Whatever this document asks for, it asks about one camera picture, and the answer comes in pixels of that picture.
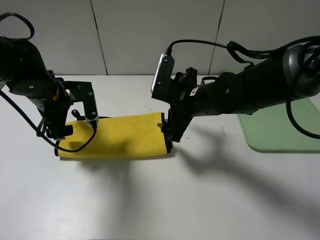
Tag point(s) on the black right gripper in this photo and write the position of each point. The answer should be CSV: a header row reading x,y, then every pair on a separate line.
x,y
178,117

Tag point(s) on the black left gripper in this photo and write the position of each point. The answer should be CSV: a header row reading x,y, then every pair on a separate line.
x,y
54,111

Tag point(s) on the yellow towel with black trim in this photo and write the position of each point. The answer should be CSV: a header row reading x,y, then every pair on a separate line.
x,y
133,136

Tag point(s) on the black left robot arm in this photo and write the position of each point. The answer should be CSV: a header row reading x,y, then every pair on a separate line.
x,y
23,70

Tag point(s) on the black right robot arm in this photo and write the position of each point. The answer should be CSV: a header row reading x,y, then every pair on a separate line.
x,y
270,78

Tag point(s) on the light green plastic tray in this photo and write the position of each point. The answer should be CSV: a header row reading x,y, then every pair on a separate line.
x,y
269,130

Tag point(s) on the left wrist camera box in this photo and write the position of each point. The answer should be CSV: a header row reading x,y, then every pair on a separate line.
x,y
82,91

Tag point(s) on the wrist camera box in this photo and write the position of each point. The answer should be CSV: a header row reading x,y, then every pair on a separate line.
x,y
82,91
162,78

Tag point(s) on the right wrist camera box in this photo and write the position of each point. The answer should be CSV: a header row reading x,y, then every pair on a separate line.
x,y
162,78

